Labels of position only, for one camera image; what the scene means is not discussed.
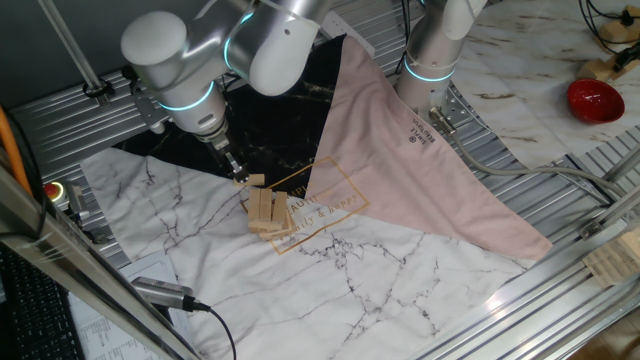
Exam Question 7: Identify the stacked wooden jenga blocks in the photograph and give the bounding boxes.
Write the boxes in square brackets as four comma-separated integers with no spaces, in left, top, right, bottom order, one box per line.
[247,209,296,242]

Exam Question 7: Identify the grey cable with metal connector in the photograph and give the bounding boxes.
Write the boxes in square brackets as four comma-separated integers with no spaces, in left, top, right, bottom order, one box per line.
[428,106,629,201]

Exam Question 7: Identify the black looped cable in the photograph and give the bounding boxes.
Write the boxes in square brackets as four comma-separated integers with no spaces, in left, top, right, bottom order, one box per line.
[397,0,417,76]

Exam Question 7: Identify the aluminium corner strut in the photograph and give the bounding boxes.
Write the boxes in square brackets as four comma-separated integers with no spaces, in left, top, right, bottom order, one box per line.
[579,144,640,241]

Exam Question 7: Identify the neighbouring robot black cables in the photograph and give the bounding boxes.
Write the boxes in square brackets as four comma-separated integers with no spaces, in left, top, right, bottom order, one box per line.
[578,0,640,55]

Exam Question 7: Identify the pink black marble tablecloth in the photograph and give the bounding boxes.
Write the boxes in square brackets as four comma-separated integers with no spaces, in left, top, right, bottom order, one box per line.
[79,33,554,360]

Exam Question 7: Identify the black camera cable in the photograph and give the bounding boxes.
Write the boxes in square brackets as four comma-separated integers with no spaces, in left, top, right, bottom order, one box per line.
[192,298,238,360]

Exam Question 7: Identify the silver box camera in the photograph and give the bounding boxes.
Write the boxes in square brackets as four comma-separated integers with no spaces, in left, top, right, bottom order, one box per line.
[130,276,197,314]

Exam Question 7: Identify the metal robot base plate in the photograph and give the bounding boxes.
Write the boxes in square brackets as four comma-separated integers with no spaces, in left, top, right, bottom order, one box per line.
[432,87,484,139]

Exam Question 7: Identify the black keyboard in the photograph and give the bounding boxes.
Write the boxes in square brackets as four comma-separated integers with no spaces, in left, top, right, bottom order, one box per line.
[0,244,86,360]

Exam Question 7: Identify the neighbouring robot black gripper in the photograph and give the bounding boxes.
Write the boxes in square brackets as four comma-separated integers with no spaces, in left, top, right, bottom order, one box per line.
[612,40,640,72]

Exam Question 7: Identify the orange cable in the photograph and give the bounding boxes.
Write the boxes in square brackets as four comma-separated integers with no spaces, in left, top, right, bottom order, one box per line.
[0,107,32,197]

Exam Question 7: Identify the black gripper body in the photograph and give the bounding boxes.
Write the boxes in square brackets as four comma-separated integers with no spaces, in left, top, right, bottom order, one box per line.
[198,130,234,160]

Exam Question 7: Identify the grey metal pole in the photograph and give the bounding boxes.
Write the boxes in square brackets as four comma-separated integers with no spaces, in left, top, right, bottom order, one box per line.
[37,0,112,108]

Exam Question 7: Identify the red bowl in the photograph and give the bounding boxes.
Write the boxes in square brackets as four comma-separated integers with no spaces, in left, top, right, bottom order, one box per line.
[566,78,626,125]

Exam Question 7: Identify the light wooden jenga block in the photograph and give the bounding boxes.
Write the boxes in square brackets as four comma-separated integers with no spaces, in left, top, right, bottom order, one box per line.
[246,188,263,222]
[258,187,274,222]
[271,190,289,225]
[233,172,266,188]

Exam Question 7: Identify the grey metal box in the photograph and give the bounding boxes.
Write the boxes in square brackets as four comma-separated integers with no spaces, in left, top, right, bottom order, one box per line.
[62,183,92,229]

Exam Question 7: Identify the aluminium frame bar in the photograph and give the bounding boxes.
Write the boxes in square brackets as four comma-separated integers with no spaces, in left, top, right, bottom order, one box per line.
[0,164,204,360]

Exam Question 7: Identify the printed paper stack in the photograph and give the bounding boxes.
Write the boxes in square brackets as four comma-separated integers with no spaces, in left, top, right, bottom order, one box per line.
[67,249,194,360]

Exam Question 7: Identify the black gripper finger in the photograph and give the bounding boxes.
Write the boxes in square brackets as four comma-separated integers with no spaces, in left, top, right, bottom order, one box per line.
[215,156,239,182]
[225,151,251,184]

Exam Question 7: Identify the white gold-veined marble sheet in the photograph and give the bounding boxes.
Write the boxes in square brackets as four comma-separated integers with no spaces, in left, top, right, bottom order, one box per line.
[447,0,640,171]

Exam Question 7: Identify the black clamp ring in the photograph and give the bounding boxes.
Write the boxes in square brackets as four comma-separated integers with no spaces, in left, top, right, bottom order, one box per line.
[82,78,116,100]

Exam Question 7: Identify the light wooden printed board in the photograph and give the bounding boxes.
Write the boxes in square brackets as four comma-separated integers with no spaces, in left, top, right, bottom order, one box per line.
[582,230,640,290]

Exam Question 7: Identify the red emergency stop button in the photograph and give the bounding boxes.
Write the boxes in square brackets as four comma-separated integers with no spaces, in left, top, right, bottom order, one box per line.
[43,181,67,206]

